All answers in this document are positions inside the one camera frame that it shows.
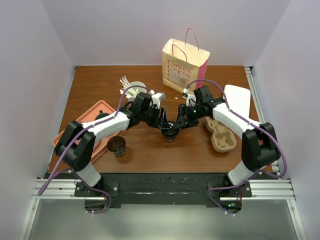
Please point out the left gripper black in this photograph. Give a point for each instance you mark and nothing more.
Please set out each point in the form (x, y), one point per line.
(160, 122)

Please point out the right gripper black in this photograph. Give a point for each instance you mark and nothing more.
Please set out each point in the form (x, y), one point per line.
(183, 109)

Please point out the dark translucent plastic cup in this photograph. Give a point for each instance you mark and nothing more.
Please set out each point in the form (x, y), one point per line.
(117, 145)

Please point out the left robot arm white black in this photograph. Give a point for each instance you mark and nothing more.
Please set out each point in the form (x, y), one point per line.
(76, 145)

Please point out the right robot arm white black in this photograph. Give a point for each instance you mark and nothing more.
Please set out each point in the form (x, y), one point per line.
(260, 147)

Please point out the white cylindrical holder cup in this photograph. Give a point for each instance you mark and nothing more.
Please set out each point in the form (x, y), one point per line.
(137, 87)

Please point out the brown pulp cup carrier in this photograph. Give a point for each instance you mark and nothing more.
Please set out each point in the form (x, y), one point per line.
(222, 139)

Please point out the white rectangular plate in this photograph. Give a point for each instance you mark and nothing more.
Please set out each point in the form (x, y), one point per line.
(239, 99)

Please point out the salmon pink plastic tray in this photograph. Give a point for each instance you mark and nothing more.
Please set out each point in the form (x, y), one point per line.
(90, 115)

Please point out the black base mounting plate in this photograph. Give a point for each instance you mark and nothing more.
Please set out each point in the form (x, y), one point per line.
(171, 189)

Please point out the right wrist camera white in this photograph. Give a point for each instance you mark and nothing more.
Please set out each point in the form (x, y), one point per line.
(190, 97)

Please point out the paper bag with pink handles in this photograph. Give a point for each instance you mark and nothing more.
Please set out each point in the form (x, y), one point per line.
(183, 64)

